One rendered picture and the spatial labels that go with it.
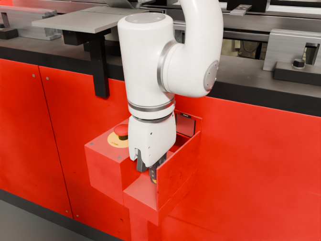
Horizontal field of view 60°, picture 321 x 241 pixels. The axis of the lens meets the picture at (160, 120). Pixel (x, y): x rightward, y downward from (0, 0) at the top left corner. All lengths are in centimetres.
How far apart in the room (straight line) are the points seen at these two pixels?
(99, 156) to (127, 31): 29
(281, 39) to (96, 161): 53
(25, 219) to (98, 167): 103
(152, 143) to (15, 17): 83
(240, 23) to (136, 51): 65
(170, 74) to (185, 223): 71
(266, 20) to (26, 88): 84
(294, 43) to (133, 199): 52
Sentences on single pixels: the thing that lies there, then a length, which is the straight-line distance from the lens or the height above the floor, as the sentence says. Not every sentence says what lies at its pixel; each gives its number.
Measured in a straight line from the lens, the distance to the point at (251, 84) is 69.
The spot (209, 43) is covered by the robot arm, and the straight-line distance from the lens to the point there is 39.
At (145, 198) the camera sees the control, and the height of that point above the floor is 71.
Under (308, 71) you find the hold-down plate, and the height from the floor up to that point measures 90.
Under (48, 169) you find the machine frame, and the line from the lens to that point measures 126.
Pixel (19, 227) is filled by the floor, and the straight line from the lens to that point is 160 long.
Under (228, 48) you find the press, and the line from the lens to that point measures 339.
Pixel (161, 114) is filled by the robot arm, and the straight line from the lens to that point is 47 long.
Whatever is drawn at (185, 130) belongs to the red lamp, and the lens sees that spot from 62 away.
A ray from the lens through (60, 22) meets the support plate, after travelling 73.
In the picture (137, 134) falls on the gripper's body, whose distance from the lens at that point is 49.
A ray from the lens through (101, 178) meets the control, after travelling 65.
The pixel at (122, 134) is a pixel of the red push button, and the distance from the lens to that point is 60.
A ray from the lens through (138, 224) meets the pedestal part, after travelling 76.
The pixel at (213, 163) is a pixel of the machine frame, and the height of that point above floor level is 63.
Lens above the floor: 113
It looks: 30 degrees down
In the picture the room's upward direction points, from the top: straight up
